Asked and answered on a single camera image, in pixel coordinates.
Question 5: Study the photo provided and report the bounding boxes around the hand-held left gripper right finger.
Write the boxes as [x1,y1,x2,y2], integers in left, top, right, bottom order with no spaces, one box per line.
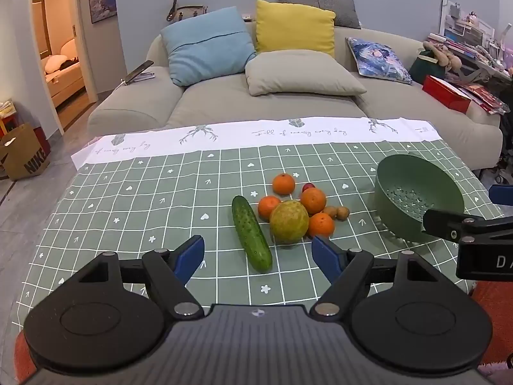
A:
[311,235,440,321]

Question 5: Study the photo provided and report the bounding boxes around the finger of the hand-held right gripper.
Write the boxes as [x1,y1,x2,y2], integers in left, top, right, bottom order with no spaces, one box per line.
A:
[423,208,513,245]
[489,184,513,209]

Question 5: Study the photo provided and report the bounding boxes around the blue printed pillow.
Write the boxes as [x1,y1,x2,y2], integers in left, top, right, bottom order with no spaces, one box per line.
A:
[346,37,413,85]

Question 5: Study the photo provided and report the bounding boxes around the dark green bag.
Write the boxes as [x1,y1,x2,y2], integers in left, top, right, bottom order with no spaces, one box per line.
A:
[409,48,445,85]

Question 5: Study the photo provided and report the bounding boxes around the orange rug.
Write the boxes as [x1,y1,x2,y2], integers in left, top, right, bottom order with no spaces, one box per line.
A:
[469,281,513,370]

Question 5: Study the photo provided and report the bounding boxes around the brown paper bag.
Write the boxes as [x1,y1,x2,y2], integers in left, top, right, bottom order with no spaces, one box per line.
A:
[0,124,51,181]

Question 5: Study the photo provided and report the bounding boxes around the black phone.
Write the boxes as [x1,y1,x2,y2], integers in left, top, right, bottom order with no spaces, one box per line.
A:
[124,60,155,85]

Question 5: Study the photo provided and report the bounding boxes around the green cucumber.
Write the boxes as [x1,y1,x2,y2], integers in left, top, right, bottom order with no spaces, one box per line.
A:
[231,195,273,271]

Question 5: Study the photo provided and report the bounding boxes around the white storage drawers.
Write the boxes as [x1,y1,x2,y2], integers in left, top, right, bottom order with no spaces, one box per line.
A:
[439,0,495,49]

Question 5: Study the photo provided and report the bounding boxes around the beige sofa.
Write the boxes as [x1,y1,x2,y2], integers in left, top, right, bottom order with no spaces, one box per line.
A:
[87,20,503,171]

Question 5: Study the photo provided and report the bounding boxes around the red printed packets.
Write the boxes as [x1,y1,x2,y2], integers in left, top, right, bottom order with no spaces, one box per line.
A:
[457,82,511,115]

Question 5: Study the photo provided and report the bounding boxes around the bed with white pillow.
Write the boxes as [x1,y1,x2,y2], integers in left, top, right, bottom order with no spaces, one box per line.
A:
[44,38,87,109]

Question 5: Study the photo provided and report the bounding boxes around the green colander bowl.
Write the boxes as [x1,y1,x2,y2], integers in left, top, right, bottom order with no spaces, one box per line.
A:
[374,153,466,243]

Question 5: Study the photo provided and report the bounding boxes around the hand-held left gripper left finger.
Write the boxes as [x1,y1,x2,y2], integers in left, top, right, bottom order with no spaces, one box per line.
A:
[78,235,206,321]

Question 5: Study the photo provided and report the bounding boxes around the dark grey pillow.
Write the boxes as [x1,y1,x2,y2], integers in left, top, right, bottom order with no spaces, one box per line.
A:
[276,0,362,30]

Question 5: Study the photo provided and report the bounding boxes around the green checked tablecloth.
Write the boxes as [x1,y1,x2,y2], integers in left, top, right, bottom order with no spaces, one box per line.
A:
[16,117,506,329]

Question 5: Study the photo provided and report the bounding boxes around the cluttered desk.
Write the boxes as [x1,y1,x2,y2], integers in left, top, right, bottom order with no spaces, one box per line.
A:
[425,32,513,89]

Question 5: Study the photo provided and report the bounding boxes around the large yellow-green citrus fruit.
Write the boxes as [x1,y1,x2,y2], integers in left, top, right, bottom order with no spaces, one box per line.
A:
[269,200,310,244]

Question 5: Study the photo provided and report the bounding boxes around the light blue pillow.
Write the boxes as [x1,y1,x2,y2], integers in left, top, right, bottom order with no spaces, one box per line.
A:
[160,7,257,87]

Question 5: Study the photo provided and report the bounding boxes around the grey handbag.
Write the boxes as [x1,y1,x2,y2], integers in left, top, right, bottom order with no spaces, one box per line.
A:
[166,0,209,22]

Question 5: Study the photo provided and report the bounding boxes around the beige plush toy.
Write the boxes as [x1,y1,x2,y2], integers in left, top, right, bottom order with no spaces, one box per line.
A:
[423,40,461,73]

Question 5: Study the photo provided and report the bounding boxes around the beige pillow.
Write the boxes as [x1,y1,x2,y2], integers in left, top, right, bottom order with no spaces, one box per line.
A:
[244,51,367,97]

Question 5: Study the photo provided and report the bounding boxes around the orange mandarin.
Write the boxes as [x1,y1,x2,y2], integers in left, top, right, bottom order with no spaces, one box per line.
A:
[273,173,296,196]
[307,212,335,238]
[257,195,282,221]
[300,187,327,214]

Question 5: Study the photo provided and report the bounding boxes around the yellow pillow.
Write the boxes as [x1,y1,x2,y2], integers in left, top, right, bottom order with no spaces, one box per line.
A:
[255,0,336,59]

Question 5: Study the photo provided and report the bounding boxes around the red box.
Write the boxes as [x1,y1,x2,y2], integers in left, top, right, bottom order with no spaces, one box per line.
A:
[422,75,473,114]

